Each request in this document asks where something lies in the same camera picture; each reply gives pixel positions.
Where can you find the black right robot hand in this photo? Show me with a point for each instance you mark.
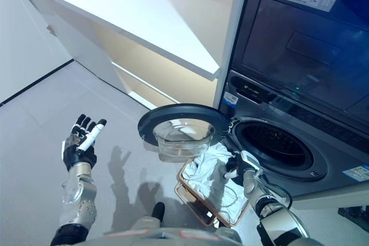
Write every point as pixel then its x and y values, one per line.
pixel 240 166

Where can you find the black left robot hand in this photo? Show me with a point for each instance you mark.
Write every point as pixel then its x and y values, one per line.
pixel 79 156

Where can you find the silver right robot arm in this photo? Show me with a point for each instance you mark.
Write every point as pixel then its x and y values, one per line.
pixel 274 217

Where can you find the white crumpled clothes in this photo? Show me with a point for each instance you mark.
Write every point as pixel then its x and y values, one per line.
pixel 210 177

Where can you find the round washing machine door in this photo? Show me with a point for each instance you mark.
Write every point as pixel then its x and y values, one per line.
pixel 178 119

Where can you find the blue barcode sticker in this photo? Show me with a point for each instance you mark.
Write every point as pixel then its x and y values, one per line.
pixel 230 98

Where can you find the black left robot foot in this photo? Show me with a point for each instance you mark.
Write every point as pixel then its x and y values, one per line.
pixel 158 210

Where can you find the silver robot torso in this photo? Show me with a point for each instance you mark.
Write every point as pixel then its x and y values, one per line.
pixel 173 234

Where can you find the energy label sticker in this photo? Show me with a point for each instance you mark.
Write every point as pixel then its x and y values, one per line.
pixel 357 172

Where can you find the white cabinet side panel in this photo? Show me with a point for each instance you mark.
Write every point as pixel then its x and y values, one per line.
pixel 235 41

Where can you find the dark grey stacked dryer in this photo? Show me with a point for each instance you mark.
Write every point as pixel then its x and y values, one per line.
pixel 302 41

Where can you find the white counter cabinet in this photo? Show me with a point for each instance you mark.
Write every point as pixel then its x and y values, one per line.
pixel 129 12

